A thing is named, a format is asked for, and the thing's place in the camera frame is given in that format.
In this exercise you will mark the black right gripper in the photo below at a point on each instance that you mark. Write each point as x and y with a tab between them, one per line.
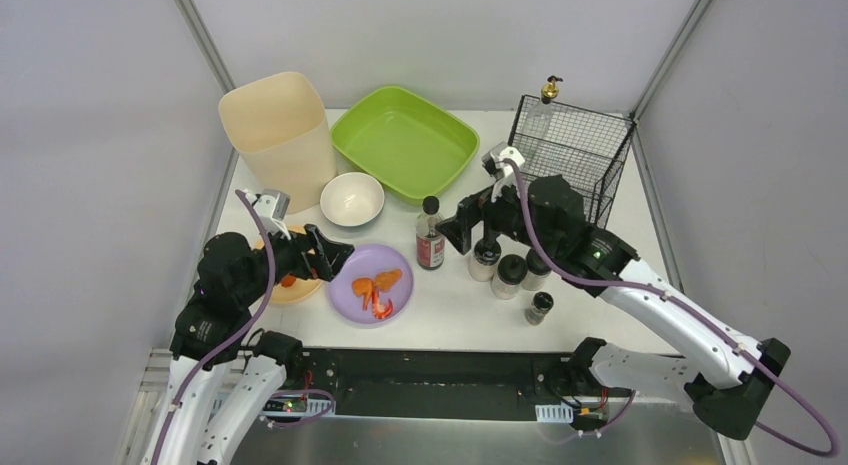
470	218

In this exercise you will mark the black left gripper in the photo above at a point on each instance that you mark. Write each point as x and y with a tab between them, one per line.
317	253

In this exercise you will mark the white powder shaker bottle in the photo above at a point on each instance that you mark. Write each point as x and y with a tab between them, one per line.
484	259

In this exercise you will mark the dark vinegar bottle red label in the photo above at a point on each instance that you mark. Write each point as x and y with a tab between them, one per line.
430	243

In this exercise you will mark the speckled seasoning shaker bottle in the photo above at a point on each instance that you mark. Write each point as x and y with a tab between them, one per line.
510	272

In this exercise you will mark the black-cap shaker bottle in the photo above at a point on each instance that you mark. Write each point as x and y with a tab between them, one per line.
537	272

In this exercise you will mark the clear oil bottle gold spout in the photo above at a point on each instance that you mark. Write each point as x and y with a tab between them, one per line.
540	115

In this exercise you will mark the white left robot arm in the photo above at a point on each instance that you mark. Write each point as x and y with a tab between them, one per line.
209	331

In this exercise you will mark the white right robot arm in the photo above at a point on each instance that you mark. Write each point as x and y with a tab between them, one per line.
723	376

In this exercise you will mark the purple plastic plate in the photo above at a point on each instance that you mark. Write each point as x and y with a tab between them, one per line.
367	261

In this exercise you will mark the yellow plastic plate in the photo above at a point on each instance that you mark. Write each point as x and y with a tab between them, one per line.
300	291

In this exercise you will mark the orange chicken wing toy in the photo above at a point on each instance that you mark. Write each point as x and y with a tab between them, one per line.
365	288

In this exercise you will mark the brown food scraps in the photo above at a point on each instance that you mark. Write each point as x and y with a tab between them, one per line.
288	281

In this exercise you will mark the white ceramic bowl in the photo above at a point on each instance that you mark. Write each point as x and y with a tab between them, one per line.
352	199

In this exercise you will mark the fried chicken nugget piece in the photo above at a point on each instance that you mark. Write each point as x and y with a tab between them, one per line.
384	281

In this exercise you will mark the red shrimp toy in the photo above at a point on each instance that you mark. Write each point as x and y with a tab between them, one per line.
381	310

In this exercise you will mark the green plastic tub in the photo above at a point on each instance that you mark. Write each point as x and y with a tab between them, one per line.
410	145

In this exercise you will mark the small pepper jar black cap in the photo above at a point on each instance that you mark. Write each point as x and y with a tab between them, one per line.
541	304

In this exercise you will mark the beige plastic bin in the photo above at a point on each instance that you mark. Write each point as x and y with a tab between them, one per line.
279	127

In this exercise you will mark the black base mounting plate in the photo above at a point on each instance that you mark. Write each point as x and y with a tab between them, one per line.
495	386

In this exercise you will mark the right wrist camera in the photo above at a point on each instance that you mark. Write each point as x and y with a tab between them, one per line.
503	163

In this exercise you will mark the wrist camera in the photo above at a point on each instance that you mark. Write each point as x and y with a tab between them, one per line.
270	206
503	163

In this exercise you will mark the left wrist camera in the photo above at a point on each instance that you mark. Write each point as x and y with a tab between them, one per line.
270	206

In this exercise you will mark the black wire basket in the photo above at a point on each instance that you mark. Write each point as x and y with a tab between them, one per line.
586	147

